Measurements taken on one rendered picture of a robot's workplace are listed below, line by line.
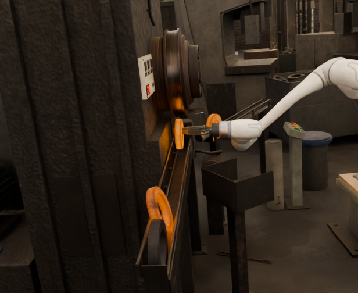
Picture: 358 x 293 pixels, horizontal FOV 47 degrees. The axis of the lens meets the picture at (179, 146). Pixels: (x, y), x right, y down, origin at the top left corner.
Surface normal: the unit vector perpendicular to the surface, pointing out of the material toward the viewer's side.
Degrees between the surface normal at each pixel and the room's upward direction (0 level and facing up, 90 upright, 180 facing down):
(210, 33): 90
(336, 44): 90
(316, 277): 0
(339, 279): 1
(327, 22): 90
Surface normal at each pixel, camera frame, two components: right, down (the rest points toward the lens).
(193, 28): -0.33, 0.29
